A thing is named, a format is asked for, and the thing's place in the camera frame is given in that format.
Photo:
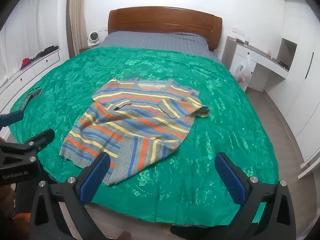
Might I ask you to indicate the wooden bed headboard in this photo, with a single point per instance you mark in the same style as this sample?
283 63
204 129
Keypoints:
162 20

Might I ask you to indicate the small white fan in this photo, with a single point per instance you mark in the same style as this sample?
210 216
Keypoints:
93 38

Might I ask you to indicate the white wardrobe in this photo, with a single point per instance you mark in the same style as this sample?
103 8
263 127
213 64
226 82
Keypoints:
305 80

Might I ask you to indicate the white window bench cabinet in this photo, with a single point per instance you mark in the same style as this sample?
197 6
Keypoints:
30 71

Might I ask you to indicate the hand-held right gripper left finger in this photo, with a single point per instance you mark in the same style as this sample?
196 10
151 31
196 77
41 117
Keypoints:
96 175

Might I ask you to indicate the white desk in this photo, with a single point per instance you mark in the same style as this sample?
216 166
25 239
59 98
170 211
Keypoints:
262 61

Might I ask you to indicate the white wall socket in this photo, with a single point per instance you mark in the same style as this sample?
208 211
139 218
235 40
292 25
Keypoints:
238 29

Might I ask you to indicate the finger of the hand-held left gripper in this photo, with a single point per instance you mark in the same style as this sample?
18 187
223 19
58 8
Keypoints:
41 136
12 117

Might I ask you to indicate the clear water bottle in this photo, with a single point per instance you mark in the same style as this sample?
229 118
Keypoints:
246 41

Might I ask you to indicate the white sheer curtain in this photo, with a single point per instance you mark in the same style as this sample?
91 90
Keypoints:
27 30

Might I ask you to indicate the green floral blanket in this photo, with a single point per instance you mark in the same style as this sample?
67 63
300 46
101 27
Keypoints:
220 100

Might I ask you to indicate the white plastic bag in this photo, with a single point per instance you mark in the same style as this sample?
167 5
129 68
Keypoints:
244 71

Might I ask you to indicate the red cloth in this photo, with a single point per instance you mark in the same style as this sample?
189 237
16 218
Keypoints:
27 62

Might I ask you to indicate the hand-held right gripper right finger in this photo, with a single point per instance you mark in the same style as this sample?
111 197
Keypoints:
228 175

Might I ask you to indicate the striped knit sweater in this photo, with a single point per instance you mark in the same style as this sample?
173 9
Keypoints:
140 125

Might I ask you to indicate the grey checked bed sheet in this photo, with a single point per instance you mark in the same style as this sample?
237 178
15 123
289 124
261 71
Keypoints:
155 41

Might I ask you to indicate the wooden nightstand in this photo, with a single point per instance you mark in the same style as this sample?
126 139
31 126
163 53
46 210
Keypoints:
87 48

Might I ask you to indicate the dark clothes pile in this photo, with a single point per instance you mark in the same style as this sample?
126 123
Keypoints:
46 51

